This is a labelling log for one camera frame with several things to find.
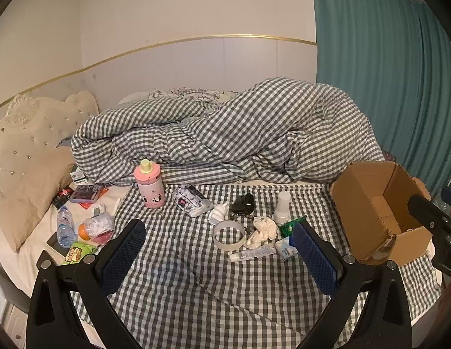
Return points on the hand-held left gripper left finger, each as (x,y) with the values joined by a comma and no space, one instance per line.
(123,251)

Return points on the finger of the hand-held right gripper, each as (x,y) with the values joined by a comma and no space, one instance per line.
(427,211)
(450,195)

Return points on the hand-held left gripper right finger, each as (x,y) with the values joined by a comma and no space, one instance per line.
(316,258)

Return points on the small white blue packet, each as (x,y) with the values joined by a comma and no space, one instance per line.
(283,249)

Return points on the cream tissue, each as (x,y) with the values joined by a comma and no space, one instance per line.
(263,229)

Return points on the small white bottle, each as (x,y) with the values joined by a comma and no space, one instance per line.
(282,207)

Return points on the white tube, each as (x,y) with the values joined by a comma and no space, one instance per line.
(254,252)

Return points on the cardboard box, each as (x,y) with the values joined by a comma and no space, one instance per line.
(360,196)

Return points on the silver packet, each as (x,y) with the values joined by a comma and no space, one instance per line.
(189,200)

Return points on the white tape roll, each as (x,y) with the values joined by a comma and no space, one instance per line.
(229,245)

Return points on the white tissue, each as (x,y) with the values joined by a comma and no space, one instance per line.
(218,213)

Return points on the red packet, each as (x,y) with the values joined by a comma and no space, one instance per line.
(102,238)

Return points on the orange fruit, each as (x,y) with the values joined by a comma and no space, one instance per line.
(84,232)

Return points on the green snack packet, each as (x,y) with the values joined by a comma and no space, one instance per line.
(78,252)

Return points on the white charger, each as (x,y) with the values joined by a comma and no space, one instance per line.
(98,210)

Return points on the clear water bottle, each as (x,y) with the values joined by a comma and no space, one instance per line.
(65,225)

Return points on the floral bag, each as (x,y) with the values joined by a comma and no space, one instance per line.
(389,155)

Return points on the pink drinking bottle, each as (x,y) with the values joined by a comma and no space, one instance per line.
(151,189)

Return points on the purple card box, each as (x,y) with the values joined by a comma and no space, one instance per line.
(85,192)

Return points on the dark phone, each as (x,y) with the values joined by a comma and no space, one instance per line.
(53,241)

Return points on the grey white checkered bed sheet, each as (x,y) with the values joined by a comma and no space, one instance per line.
(196,283)

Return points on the black red pack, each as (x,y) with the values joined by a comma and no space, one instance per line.
(64,194)

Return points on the green white box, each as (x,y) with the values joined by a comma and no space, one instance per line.
(79,177)

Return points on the cream tufted headboard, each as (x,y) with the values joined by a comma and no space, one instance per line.
(25,160)

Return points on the grey white checkered duvet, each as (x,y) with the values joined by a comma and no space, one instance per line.
(247,131)

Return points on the teal curtain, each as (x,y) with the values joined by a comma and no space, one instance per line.
(374,61)

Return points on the patterned pillow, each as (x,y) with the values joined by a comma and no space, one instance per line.
(189,93)

